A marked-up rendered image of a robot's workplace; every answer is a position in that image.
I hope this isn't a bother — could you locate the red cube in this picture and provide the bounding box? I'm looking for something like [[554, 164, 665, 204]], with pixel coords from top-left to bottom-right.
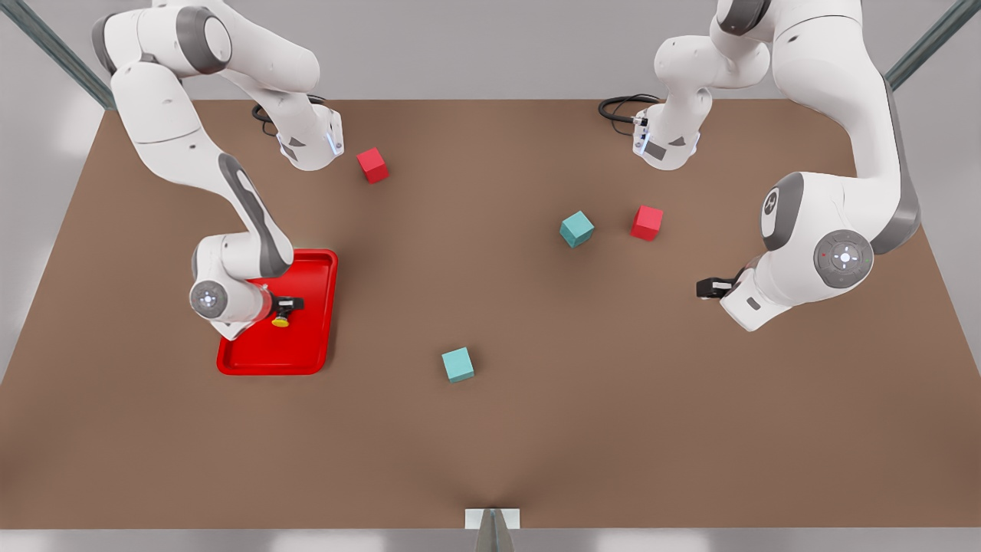
[[356, 147, 390, 185], [631, 205, 664, 242]]

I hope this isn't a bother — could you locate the teal cube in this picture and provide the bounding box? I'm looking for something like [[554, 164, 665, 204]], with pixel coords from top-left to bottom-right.
[[441, 347, 475, 384], [559, 210, 595, 249]]

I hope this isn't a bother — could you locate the red plastic tray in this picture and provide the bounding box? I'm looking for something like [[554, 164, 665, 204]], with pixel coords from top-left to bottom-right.
[[216, 248, 339, 376]]

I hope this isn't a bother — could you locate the silver frame post with foot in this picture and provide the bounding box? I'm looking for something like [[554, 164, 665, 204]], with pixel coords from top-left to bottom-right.
[[464, 508, 521, 552]]

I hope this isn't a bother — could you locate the black cable loop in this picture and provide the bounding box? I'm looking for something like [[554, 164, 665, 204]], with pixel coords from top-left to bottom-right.
[[251, 94, 329, 138], [598, 94, 664, 137]]

